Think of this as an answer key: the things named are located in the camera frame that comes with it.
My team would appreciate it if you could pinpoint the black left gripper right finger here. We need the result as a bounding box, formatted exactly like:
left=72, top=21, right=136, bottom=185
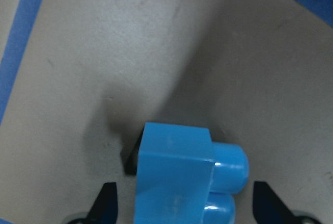
left=253, top=181, right=299, bottom=224

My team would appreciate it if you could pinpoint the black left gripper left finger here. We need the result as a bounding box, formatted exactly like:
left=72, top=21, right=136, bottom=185
left=87, top=182, right=118, bottom=223

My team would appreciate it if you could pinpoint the blue toy block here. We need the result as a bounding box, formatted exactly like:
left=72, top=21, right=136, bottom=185
left=134, top=122, right=249, bottom=223

